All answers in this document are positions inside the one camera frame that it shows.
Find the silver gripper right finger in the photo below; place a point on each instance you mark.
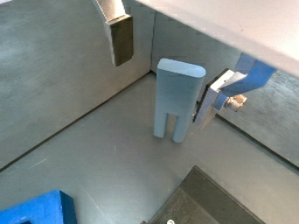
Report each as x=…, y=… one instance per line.
x=223, y=92

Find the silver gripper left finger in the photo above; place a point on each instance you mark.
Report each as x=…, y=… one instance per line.
x=119, y=29

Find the light blue two-pronged peg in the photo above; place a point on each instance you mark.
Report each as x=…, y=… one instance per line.
x=178, y=87

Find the blue shape-hole board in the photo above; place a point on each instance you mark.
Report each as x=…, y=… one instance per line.
x=51, y=208

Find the dark grey curved holder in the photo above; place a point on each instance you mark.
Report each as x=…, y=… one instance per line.
x=202, y=202

